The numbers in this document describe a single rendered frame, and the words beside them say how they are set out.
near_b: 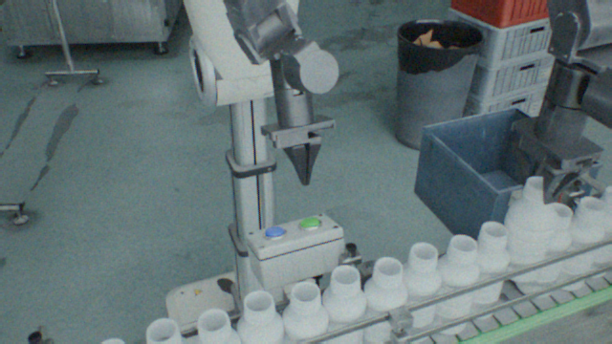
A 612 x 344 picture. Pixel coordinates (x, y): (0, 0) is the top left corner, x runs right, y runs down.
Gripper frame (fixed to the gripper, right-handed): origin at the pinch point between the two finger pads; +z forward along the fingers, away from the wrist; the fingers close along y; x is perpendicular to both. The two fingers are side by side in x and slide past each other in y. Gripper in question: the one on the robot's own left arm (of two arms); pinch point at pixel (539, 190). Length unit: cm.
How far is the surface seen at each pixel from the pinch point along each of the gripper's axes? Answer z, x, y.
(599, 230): 9.4, -12.2, -2.7
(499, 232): 7.0, 4.6, 0.7
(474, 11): 54, -142, 191
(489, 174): 49, -48, 58
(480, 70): 83, -143, 178
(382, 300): 9.5, 25.4, -2.4
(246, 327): 9.0, 43.6, -0.2
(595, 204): 6.7, -13.2, 0.1
